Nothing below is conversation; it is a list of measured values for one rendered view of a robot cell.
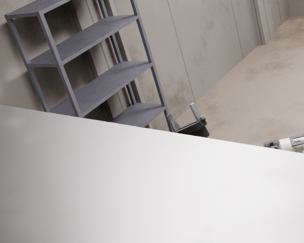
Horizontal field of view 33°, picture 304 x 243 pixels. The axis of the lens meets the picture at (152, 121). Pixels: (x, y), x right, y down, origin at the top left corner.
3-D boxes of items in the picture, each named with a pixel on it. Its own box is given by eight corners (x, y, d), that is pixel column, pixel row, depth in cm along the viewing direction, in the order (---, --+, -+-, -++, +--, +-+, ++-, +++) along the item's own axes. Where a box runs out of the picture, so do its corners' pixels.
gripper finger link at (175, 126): (167, 115, 173) (175, 131, 173) (172, 112, 175) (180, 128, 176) (163, 117, 174) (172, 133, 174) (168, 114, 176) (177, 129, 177)
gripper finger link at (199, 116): (193, 102, 169) (202, 118, 169) (188, 105, 166) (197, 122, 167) (196, 100, 167) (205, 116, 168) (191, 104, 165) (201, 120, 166)
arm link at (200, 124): (182, 125, 179) (199, 155, 180) (168, 137, 172) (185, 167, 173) (209, 113, 170) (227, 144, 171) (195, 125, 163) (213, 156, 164)
